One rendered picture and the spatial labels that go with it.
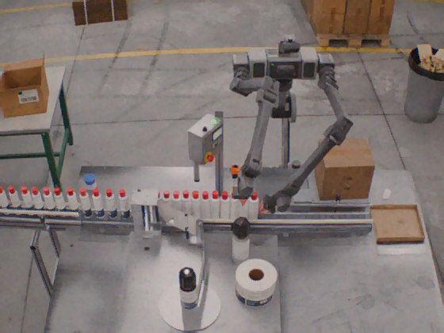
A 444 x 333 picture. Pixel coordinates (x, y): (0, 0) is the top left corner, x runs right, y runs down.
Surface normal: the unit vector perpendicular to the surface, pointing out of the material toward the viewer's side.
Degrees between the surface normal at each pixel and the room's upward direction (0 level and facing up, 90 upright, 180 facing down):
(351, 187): 90
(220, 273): 0
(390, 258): 0
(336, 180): 90
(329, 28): 92
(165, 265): 0
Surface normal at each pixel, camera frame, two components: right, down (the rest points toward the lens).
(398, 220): 0.00, -0.73
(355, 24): 0.07, 0.68
